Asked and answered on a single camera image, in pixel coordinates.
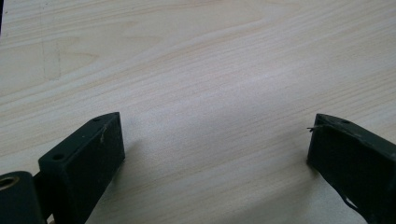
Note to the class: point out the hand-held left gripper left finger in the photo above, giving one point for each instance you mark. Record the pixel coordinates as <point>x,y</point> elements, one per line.
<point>81,165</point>

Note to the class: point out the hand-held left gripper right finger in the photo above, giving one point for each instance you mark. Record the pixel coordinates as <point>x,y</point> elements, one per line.
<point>355,161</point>

